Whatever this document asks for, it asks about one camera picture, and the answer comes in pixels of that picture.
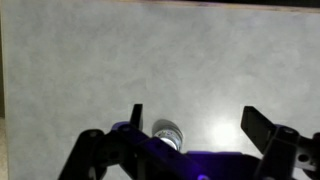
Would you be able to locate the silver jar lid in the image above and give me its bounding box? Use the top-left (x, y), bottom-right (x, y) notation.
top-left (151, 118), bottom-right (183, 136)

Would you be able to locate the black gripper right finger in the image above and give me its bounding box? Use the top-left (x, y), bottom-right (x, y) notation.
top-left (240, 105), bottom-right (320, 180)

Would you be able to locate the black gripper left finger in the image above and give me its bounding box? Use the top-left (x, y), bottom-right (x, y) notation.
top-left (58, 103), bottom-right (209, 180)

